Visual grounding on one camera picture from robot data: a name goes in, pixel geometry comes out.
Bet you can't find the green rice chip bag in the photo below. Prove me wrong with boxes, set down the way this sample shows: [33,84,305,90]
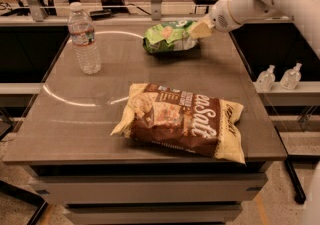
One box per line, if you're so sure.
[143,20,199,53]

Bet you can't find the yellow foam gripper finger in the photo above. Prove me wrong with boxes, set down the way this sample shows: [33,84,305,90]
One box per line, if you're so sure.
[188,20,214,39]

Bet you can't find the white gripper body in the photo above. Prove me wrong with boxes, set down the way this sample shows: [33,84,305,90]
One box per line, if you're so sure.
[209,0,267,32]

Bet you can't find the brown sea salt chip bag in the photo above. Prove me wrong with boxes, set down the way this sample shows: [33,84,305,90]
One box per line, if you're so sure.
[113,83,245,164]

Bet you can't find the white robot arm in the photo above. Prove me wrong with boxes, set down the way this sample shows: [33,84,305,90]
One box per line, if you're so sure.
[197,0,320,225]

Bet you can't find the grey table drawer cabinet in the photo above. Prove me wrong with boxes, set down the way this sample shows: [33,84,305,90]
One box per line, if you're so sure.
[30,173,267,225]

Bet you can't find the left sanitizer pump bottle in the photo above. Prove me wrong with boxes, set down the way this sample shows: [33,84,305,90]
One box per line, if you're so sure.
[256,65,275,92]

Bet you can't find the clear plastic water bottle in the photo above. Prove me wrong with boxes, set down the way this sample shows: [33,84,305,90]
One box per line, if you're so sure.
[68,2,102,75]

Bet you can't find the right sanitizer pump bottle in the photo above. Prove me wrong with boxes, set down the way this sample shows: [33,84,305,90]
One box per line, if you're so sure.
[280,63,302,90]

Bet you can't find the black device on rail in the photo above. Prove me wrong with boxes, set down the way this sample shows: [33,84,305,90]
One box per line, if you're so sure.
[90,9,112,20]

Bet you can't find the sanitizer pump bottle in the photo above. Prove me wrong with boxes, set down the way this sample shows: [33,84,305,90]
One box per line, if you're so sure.
[256,65,275,92]
[280,63,302,90]

